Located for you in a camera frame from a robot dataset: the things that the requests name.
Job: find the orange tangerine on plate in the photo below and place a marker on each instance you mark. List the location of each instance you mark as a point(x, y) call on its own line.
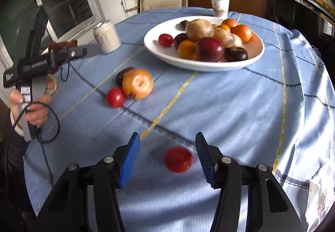
point(243, 31)

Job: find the window with white frame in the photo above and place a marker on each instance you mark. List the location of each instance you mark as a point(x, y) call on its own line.
point(68, 19)

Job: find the person left hand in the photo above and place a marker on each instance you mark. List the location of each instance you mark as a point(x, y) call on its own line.
point(38, 113)

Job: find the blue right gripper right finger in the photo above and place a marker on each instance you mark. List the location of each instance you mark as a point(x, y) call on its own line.
point(207, 159)

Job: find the white beverage can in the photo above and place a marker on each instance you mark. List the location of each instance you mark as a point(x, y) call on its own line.
point(106, 36)

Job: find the white oval plate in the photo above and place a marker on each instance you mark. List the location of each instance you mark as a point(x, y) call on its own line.
point(255, 47)

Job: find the large orange tangerine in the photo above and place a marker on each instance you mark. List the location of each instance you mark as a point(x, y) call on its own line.
point(187, 50)

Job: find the orange tangerine stem up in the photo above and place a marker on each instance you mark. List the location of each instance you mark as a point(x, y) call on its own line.
point(230, 23)

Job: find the orange persimmon fruit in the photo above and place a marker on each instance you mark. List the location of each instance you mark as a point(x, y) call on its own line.
point(137, 84)

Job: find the white paper cup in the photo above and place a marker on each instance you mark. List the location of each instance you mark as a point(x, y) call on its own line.
point(220, 8)

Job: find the dark purple mangosteen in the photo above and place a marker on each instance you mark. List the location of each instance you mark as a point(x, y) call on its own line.
point(183, 25)

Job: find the dark red plum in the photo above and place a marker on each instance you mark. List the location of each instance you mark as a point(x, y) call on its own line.
point(209, 50)

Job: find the red cherry tomato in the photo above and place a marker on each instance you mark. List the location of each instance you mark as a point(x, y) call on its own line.
point(178, 159)
point(165, 40)
point(116, 97)

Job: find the brown round pear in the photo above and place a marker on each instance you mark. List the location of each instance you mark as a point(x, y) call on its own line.
point(198, 29)

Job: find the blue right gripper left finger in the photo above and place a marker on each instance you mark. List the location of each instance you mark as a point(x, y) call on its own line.
point(127, 157)

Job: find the blue checked tablecloth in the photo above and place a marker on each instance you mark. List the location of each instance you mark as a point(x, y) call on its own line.
point(278, 111)

